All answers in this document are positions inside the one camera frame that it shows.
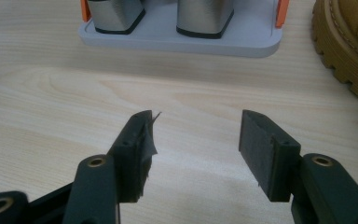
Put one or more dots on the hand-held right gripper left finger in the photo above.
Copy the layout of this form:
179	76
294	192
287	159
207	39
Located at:
105	180

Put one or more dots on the tan suede lace-up boot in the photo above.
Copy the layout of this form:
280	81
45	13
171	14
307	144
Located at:
354	37

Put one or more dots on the white two-tier shoe rack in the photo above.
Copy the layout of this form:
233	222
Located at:
180	43

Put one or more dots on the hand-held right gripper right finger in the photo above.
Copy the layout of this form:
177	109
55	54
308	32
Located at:
292	174

